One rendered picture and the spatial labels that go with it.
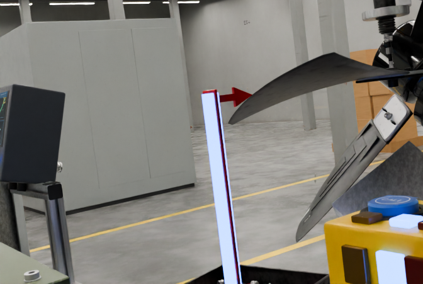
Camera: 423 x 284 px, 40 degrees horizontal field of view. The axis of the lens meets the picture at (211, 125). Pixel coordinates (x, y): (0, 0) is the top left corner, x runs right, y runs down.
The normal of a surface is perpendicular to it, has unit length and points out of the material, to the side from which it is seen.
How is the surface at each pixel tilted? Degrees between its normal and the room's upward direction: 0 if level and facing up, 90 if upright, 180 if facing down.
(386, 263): 90
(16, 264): 2
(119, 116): 90
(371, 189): 55
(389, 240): 90
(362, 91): 90
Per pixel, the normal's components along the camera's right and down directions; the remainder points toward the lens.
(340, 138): -0.82, 0.13
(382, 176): -0.32, -0.49
